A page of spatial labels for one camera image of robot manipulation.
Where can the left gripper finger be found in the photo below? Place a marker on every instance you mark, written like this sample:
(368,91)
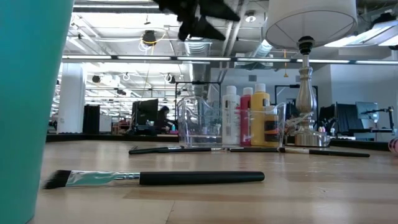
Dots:
(202,29)
(217,11)

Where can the clear plastic bin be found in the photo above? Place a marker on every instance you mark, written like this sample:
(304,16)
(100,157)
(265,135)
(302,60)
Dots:
(199,124)

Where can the yellow paint bottle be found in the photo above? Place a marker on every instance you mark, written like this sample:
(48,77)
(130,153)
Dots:
(258,124)

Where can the small ochre paint bottle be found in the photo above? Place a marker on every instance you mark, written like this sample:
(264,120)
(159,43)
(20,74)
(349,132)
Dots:
(272,127)

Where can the black Solve print brush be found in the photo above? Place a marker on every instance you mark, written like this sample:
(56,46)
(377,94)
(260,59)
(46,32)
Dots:
(202,178)

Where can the small pink paint bottle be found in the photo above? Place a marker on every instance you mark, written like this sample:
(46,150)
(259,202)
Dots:
(394,147)

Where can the black background monitor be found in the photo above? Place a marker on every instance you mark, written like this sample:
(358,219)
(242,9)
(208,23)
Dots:
(146,112)

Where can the black background cabinet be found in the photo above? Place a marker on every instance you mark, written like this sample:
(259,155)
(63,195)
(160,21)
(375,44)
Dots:
(91,119)

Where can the black partition panel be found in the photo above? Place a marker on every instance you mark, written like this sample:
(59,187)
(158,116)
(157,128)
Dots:
(342,116)

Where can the teal plastic cup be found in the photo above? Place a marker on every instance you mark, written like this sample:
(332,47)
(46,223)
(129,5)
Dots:
(31,109)

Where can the grey background monitor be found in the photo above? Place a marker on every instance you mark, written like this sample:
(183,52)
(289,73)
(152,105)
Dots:
(367,112)

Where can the silver ceiling duct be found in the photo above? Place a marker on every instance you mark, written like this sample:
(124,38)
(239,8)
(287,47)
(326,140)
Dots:
(199,48)

